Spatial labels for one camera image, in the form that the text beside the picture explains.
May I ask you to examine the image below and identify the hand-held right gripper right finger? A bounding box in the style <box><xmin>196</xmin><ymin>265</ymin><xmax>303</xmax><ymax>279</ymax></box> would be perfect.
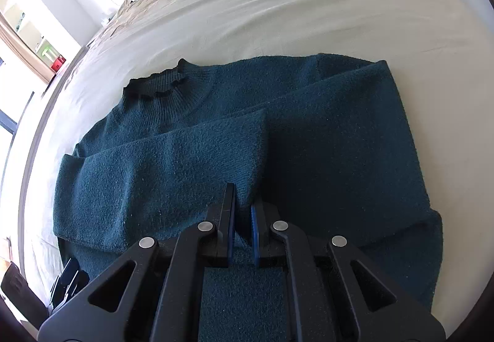
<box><xmin>251</xmin><ymin>200</ymin><xmax>446</xmax><ymax>342</ymax></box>

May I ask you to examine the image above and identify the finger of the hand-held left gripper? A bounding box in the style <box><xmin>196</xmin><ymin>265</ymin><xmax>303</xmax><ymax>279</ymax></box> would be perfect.
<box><xmin>49</xmin><ymin>257</ymin><xmax>80</xmax><ymax>306</ymax></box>
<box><xmin>54</xmin><ymin>269</ymin><xmax>91</xmax><ymax>314</ymax></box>

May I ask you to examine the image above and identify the window with dark frame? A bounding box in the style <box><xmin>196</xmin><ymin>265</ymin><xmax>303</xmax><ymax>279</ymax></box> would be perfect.
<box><xmin>0</xmin><ymin>89</ymin><xmax>36</xmax><ymax>138</ymax></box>

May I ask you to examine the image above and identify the bed with beige sheet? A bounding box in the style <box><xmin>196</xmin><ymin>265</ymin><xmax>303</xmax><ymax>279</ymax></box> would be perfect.
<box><xmin>15</xmin><ymin>0</ymin><xmax>494</xmax><ymax>327</ymax></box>

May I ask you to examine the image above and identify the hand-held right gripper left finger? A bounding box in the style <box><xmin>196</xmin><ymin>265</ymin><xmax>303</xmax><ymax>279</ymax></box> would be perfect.
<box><xmin>37</xmin><ymin>183</ymin><xmax>237</xmax><ymax>342</ymax></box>

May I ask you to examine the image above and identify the dark teal knit sweater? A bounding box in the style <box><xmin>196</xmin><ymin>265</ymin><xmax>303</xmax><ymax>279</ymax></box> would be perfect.
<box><xmin>52</xmin><ymin>52</ymin><xmax>444</xmax><ymax>342</ymax></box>

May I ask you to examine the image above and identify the white wall shelf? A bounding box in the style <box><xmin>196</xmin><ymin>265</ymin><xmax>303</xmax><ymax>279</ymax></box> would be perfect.
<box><xmin>0</xmin><ymin>0</ymin><xmax>83</xmax><ymax>84</ymax></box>

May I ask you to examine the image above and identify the green plastic stool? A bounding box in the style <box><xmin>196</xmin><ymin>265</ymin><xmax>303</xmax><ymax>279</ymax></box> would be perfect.
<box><xmin>36</xmin><ymin>39</ymin><xmax>58</xmax><ymax>65</ymax></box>

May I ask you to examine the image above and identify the beige curtain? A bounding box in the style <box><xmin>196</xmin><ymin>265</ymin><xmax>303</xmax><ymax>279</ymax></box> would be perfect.
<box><xmin>0</xmin><ymin>14</ymin><xmax>54</xmax><ymax>85</ymax></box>

